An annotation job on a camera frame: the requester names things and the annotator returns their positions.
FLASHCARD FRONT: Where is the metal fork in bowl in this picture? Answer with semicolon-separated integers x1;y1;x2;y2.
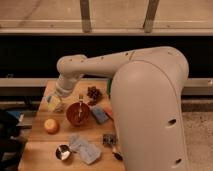
78;94;83;122

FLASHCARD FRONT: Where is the grey blue cloth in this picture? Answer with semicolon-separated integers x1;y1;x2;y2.
69;134;102;165

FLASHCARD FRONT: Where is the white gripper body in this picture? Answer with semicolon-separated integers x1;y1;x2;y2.
55;75;79;98

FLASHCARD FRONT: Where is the blue sponge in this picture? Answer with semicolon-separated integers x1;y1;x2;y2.
91;106;109;124

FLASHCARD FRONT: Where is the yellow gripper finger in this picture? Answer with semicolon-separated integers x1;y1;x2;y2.
47;94;64;112

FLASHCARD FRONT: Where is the orange bowl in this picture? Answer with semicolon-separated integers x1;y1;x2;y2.
66;102;91;126

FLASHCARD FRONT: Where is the white cup blue inside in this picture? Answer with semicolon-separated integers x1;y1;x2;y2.
45;93;65;113

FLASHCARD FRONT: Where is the green plastic tray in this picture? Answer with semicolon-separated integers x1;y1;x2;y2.
106;79;112;98

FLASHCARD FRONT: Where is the wooden table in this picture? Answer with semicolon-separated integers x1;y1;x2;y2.
18;81;125;171

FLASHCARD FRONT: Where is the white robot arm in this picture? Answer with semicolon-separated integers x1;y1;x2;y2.
55;46;189;171

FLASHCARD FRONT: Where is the brown pine cone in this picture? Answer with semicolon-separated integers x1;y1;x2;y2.
87;86;102;106

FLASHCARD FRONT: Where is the black handled brush tool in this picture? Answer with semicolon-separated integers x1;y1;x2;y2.
103;134;123;161

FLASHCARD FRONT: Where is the yellow red apple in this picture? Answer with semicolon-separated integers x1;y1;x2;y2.
44;119;59;134

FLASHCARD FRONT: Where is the small metal cup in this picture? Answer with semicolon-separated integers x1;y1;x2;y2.
55;145;71;161

